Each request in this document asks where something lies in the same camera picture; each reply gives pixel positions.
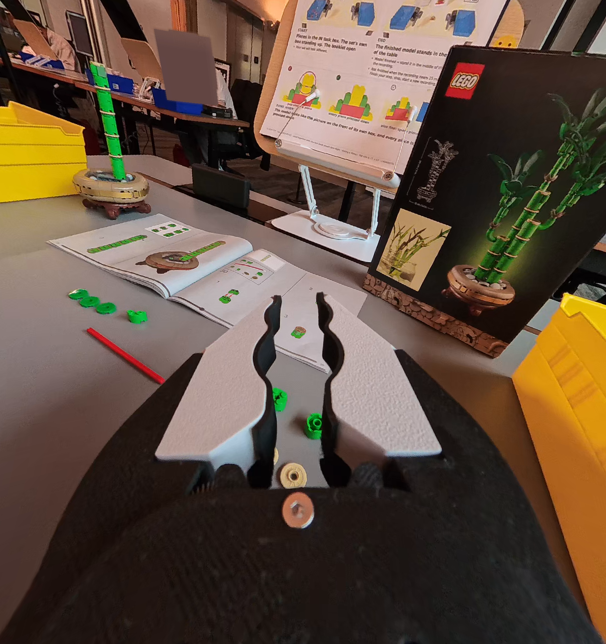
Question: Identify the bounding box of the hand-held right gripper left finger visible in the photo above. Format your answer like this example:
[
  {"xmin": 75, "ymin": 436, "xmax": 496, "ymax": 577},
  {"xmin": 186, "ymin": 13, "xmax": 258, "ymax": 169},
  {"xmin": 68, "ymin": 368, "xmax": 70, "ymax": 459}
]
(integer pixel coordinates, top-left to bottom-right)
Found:
[{"xmin": 155, "ymin": 295, "xmax": 282, "ymax": 489}]

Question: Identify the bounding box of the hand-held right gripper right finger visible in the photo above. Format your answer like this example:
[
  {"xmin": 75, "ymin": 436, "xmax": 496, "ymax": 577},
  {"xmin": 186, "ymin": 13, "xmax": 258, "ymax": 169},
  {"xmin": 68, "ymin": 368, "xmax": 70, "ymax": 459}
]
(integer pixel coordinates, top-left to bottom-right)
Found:
[{"xmin": 316, "ymin": 292, "xmax": 443, "ymax": 488}]

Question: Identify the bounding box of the grey desk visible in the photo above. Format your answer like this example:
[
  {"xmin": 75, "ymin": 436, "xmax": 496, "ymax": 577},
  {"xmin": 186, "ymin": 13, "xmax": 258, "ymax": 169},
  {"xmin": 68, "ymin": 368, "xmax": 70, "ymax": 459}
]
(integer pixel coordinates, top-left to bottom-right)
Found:
[{"xmin": 0, "ymin": 155, "xmax": 585, "ymax": 644}]

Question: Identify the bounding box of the thin red rod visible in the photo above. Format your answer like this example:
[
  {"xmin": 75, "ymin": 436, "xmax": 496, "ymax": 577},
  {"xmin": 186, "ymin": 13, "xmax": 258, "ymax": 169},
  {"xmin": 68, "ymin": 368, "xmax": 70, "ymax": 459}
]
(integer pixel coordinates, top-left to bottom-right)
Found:
[{"xmin": 87, "ymin": 327, "xmax": 166, "ymax": 385}]

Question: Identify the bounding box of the yellow plastic bin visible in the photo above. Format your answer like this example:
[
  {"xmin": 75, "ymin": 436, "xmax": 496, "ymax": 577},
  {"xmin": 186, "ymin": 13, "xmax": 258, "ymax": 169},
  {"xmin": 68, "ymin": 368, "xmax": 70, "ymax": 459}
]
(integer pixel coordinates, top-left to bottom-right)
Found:
[
  {"xmin": 512, "ymin": 293, "xmax": 606, "ymax": 644},
  {"xmin": 0, "ymin": 98, "xmax": 88, "ymax": 206}
]

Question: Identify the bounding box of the open instruction booklet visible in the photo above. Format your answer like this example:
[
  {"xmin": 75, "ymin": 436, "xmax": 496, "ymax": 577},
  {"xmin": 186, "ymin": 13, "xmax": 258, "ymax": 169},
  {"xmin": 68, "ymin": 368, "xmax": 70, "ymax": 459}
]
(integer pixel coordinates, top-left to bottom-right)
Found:
[{"xmin": 47, "ymin": 214, "xmax": 368, "ymax": 374}]

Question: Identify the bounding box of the black electronic box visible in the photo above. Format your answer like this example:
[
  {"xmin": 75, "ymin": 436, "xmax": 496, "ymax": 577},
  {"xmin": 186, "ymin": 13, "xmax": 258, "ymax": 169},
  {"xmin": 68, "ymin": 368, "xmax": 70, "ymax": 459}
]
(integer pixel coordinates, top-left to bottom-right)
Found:
[{"xmin": 191, "ymin": 163, "xmax": 252, "ymax": 211}]

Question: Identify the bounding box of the green bamboo brick model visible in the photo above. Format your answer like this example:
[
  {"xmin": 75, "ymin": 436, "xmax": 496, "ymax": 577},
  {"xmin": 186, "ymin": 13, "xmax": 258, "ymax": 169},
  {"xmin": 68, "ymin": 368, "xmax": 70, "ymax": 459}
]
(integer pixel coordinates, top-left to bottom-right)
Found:
[{"xmin": 72, "ymin": 61, "xmax": 151, "ymax": 220}]

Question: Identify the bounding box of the black toy set box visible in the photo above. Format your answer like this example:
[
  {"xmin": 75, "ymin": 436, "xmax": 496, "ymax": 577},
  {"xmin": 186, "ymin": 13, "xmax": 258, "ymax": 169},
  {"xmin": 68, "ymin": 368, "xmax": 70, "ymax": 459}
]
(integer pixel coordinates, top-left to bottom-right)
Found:
[{"xmin": 362, "ymin": 44, "xmax": 606, "ymax": 359}]

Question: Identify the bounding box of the long background table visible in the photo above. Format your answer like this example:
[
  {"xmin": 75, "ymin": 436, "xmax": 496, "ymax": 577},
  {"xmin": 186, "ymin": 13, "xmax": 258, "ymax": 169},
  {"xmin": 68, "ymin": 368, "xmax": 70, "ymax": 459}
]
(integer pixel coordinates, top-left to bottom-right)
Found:
[{"xmin": 0, "ymin": 53, "xmax": 251, "ymax": 129}]

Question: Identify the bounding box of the printed instruction sheet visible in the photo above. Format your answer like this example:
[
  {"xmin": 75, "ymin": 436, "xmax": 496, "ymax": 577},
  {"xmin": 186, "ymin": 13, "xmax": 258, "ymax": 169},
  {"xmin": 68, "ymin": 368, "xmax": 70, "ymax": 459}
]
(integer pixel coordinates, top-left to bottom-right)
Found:
[{"xmin": 259, "ymin": 0, "xmax": 510, "ymax": 174}]

